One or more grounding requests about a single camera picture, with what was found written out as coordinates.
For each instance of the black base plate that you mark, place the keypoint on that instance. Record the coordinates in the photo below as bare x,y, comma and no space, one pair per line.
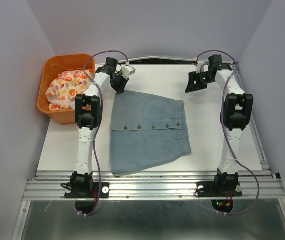
101,192
207,189

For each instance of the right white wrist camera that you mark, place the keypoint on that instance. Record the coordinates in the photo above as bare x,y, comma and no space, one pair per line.
200,65

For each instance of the floral orange white skirt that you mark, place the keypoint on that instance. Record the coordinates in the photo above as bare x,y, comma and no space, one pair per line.
61,94

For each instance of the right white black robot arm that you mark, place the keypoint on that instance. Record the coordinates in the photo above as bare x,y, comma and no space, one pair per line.
235,116

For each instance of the orange plastic basket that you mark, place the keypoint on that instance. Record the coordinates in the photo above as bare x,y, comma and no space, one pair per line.
52,68

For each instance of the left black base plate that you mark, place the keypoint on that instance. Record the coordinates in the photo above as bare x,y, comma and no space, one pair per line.
101,192

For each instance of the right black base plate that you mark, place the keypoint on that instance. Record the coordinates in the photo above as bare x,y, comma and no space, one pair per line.
207,189

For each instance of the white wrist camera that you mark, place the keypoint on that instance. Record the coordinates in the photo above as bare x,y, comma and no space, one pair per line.
200,65
127,71

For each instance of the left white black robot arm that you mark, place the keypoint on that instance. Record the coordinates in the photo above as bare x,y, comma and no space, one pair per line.
88,117

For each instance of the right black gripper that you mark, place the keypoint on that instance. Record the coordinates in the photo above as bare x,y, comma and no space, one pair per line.
193,76

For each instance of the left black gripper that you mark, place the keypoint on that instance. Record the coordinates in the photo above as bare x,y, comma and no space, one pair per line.
120,89

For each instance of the blue denim skirt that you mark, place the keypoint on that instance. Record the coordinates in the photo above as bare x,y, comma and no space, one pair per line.
147,131

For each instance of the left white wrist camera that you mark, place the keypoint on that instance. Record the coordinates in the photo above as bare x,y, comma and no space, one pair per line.
127,71

